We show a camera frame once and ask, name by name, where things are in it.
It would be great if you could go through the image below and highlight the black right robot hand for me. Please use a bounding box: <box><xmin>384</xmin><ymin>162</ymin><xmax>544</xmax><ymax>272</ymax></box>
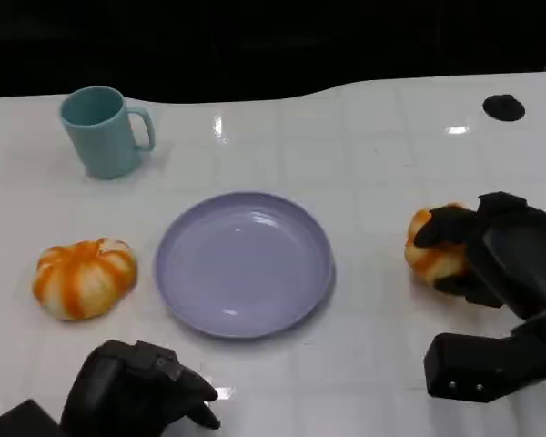
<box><xmin>412</xmin><ymin>191</ymin><xmax>546</xmax><ymax>320</ymax></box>

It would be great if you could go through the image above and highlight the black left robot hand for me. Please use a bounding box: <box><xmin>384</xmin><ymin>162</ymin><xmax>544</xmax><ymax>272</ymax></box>
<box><xmin>60</xmin><ymin>340</ymin><xmax>222</xmax><ymax>437</ymax></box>

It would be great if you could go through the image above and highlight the orange and white bread roll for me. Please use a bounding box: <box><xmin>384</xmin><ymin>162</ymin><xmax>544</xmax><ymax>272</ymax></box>
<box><xmin>31</xmin><ymin>237</ymin><xmax>139</xmax><ymax>322</ymax></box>
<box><xmin>404</xmin><ymin>201</ymin><xmax>473</xmax><ymax>289</ymax></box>

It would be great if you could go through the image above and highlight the black table grommet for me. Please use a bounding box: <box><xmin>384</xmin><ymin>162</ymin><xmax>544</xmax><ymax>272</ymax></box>
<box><xmin>481</xmin><ymin>94</ymin><xmax>526</xmax><ymax>122</ymax></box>

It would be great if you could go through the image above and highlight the lilac plate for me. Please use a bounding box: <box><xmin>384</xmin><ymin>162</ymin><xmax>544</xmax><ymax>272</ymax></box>
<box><xmin>154</xmin><ymin>190</ymin><xmax>337</xmax><ymax>340</ymax></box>

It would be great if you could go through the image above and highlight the pale green mug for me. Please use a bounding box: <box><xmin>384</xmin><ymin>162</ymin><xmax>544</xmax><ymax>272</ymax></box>
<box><xmin>59</xmin><ymin>86</ymin><xmax>157</xmax><ymax>180</ymax></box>

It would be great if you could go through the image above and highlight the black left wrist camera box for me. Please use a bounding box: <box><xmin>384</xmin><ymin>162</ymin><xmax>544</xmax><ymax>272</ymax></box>
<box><xmin>0</xmin><ymin>399</ymin><xmax>64</xmax><ymax>437</ymax></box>

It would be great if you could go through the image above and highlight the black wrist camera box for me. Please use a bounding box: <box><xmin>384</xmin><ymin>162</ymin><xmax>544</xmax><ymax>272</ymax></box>
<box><xmin>423</xmin><ymin>332</ymin><xmax>546</xmax><ymax>404</ymax></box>
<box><xmin>0</xmin><ymin>399</ymin><xmax>64</xmax><ymax>437</ymax></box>

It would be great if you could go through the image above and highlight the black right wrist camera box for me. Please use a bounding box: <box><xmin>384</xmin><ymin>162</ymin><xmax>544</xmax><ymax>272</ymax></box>
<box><xmin>423</xmin><ymin>332</ymin><xmax>546</xmax><ymax>404</ymax></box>

